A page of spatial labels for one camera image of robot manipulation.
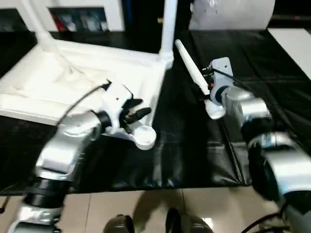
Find grey cushion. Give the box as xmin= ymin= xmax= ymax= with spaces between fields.
xmin=189 ymin=0 xmax=276 ymax=31

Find black stand leg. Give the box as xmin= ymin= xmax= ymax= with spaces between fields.
xmin=0 ymin=196 xmax=9 ymax=214

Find loose floor cables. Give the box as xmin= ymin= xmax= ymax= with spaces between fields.
xmin=242 ymin=211 xmax=290 ymax=233

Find black bar red light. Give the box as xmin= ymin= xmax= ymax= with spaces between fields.
xmin=272 ymin=14 xmax=311 ymax=21

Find black mat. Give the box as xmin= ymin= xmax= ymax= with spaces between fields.
xmin=0 ymin=29 xmax=311 ymax=195

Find white plastic table leg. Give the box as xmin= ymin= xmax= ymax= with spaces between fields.
xmin=174 ymin=39 xmax=225 ymax=120
xmin=159 ymin=0 xmax=178 ymax=63
xmin=19 ymin=0 xmax=58 ymax=53

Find dark blue cabinet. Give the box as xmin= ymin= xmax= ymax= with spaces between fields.
xmin=121 ymin=0 xmax=192 ymax=32

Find white board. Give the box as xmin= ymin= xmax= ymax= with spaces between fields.
xmin=267 ymin=28 xmax=311 ymax=81

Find white cabinet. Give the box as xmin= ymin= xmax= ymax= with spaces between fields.
xmin=0 ymin=0 xmax=126 ymax=32

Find white plastic table top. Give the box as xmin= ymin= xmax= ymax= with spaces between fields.
xmin=0 ymin=40 xmax=173 ymax=150

